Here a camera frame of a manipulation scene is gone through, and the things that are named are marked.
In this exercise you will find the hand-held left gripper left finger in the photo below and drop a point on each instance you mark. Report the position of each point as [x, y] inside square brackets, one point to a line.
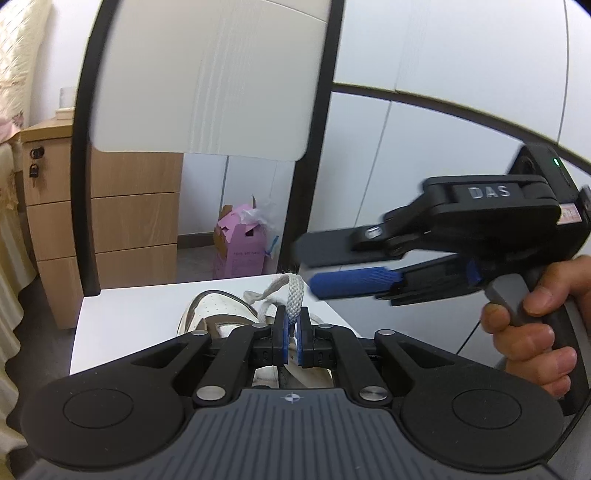
[282, 334]

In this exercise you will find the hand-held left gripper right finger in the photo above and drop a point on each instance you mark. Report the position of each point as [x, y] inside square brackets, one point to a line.
[304, 337]

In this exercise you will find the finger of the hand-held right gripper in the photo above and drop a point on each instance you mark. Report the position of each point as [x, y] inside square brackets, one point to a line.
[351, 282]
[328, 249]

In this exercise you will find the white shoelace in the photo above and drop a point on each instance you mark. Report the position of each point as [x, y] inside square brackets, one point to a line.
[293, 295]

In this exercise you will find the white brown sneaker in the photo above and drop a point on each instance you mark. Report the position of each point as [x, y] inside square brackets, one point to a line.
[212, 309]

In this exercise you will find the person's right hand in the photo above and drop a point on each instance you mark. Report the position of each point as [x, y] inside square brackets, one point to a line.
[531, 350]

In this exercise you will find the pink cardboard box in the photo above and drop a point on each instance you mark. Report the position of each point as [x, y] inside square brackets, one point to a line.
[235, 249]

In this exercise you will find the wooden nightstand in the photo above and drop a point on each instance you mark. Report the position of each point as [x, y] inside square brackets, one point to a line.
[129, 221]

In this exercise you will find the white black chair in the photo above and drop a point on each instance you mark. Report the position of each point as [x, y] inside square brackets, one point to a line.
[207, 69]

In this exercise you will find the bed with pink sheet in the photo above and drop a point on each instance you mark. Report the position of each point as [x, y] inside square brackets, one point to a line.
[11, 277]

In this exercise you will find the small padlock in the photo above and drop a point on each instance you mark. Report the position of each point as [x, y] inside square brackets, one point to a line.
[34, 171]

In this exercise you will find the cream quilted headboard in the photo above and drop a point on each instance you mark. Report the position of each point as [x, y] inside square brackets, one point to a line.
[23, 60]

